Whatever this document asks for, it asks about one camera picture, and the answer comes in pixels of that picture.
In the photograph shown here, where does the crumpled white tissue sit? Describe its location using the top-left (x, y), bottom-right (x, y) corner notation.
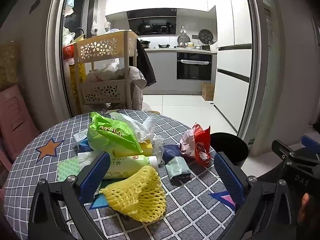
top-left (77, 151), bottom-right (101, 172)

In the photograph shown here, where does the dark hanging cloth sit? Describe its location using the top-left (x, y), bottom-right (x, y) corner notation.
top-left (136, 38), bottom-right (157, 88)

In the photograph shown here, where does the cardboard box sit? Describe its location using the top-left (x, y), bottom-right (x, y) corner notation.
top-left (201, 82), bottom-right (215, 101)

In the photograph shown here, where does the pink plastic bag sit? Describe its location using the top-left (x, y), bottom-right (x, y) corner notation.
top-left (179, 127), bottom-right (198, 158)

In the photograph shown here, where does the black range hood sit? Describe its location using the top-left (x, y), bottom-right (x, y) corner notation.
top-left (126, 8), bottom-right (178, 36)

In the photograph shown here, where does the black built-in oven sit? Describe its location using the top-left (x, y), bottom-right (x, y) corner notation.
top-left (176, 52), bottom-right (213, 81)

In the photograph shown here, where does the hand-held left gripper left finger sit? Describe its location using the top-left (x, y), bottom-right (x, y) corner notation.
top-left (27, 151), bottom-right (112, 240)

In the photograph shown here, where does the sliding door frame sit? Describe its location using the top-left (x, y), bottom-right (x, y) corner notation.
top-left (237, 0), bottom-right (286, 156)

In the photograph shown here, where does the black trash bin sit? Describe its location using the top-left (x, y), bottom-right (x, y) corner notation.
top-left (210, 132), bottom-right (249, 168)

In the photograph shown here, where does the round grey baking pan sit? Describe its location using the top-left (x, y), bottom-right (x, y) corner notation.
top-left (198, 29), bottom-right (212, 44)

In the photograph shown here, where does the white plastic bag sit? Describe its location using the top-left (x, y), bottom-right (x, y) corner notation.
top-left (151, 134), bottom-right (166, 166)

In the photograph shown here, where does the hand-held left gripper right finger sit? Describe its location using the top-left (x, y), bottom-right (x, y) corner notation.
top-left (214, 151), bottom-right (298, 240)

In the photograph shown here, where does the yellow woven cushion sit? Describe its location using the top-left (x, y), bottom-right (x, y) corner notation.
top-left (0, 42), bottom-right (21, 91)

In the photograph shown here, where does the grey checked tablecloth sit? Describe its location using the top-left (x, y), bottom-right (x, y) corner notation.
top-left (4, 109), bottom-right (241, 240)

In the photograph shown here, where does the yellow sponge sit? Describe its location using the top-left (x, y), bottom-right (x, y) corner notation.
top-left (138, 139), bottom-right (153, 156)

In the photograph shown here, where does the teal tissue packet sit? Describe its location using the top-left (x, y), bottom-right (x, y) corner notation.
top-left (165, 156), bottom-right (192, 182)

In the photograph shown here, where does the beige plastic storage trolley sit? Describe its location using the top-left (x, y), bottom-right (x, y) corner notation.
top-left (73, 30), bottom-right (139, 111)

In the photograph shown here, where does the yellow foam fruit net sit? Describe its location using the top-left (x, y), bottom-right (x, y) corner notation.
top-left (99, 165), bottom-right (168, 223)

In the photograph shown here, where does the plastic bottle with green label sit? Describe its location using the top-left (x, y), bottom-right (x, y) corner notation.
top-left (102, 155), bottom-right (159, 180)

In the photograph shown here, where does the beige patterned towel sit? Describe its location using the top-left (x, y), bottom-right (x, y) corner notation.
top-left (128, 66), bottom-right (147, 111)

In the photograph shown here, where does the dark blue packet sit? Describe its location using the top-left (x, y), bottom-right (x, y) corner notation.
top-left (162, 144), bottom-right (182, 161)

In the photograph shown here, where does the white paper towel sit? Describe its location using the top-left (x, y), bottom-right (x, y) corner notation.
top-left (109, 112), bottom-right (158, 142)

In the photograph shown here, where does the red snack packet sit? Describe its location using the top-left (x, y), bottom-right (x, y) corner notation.
top-left (192, 123), bottom-right (212, 167)

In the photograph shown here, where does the green foam sponge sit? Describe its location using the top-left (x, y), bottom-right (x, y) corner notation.
top-left (57, 156), bottom-right (83, 182)

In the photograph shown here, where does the pink plastic stool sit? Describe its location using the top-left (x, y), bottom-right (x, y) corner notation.
top-left (0, 84), bottom-right (41, 162)

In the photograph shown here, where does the person's right hand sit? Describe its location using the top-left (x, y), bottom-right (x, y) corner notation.
top-left (297, 192), bottom-right (320, 228)

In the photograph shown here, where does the green plastic bag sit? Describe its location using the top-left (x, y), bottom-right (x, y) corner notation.
top-left (87, 112), bottom-right (144, 156)

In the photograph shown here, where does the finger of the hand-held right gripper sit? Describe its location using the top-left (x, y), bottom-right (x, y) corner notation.
top-left (301, 135), bottom-right (320, 155)
top-left (272, 139), bottom-right (300, 165)

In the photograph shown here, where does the white refrigerator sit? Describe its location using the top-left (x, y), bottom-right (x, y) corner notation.
top-left (212, 0), bottom-right (253, 132)

